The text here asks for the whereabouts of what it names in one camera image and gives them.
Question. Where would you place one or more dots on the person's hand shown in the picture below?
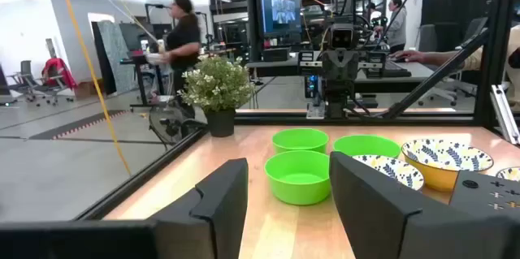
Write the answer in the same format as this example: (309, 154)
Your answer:
(406, 56)

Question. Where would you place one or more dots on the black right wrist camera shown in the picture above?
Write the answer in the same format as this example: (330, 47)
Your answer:
(342, 36)

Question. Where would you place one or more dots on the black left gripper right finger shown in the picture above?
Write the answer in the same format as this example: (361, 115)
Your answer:
(365, 210)

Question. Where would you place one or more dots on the black desktop device box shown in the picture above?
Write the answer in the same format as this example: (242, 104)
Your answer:
(276, 54)

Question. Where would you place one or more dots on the red-draped office chair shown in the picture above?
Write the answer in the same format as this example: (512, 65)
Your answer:
(59, 74)

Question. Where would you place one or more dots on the grey speckled board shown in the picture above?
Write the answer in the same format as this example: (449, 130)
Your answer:
(115, 56)

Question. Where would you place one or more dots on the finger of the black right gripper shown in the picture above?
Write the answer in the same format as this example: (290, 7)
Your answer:
(352, 70)
(329, 70)

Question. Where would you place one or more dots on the grey desk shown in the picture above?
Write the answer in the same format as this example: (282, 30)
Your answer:
(420, 70)

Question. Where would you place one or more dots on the green plastic bowl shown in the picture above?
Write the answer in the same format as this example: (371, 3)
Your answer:
(298, 186)
(300, 143)
(365, 147)

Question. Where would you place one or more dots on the computer monitor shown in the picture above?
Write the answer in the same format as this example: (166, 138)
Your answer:
(280, 3)

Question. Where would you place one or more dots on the cardboard box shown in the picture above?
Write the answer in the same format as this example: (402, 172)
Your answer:
(87, 88)

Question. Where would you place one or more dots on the person's forearm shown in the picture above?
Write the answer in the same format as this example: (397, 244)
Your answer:
(447, 59)

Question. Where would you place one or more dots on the black standing desk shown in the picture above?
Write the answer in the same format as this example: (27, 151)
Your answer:
(138, 62)

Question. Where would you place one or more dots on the person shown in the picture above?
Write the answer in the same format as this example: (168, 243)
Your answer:
(397, 27)
(371, 13)
(183, 44)
(516, 40)

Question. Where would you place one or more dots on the potted white-flowered plant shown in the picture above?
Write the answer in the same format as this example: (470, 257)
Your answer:
(217, 84)

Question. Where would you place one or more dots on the silver aluminium bar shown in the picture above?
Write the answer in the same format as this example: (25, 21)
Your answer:
(503, 113)

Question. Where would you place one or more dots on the grey office chair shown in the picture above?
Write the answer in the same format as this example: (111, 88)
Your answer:
(24, 76)

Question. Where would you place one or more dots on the black floor fan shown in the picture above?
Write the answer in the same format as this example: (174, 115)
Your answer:
(170, 123)

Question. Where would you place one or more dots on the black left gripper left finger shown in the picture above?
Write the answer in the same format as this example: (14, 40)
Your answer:
(219, 210)

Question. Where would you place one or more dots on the black office chair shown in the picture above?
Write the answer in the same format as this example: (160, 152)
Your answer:
(445, 37)

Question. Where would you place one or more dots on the black keyboard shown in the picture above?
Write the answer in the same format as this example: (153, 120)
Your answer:
(396, 70)

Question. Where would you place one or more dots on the yellow floral patterned bowl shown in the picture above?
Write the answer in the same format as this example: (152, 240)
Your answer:
(396, 169)
(438, 178)
(510, 173)

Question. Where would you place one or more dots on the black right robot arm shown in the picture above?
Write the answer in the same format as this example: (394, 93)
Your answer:
(339, 104)

